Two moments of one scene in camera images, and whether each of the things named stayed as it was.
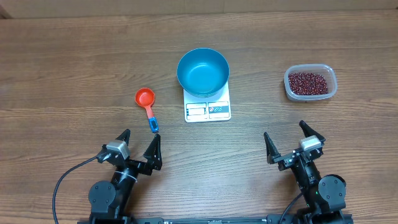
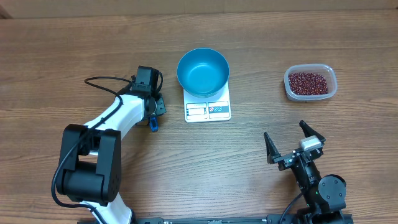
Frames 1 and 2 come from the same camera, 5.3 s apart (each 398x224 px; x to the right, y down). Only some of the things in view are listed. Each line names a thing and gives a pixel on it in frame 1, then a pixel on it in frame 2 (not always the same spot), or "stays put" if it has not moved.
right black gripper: x=294 y=156 stays put
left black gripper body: x=134 y=163 -> x=159 y=106
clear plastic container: x=310 y=82 stays put
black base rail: x=215 y=219 stays put
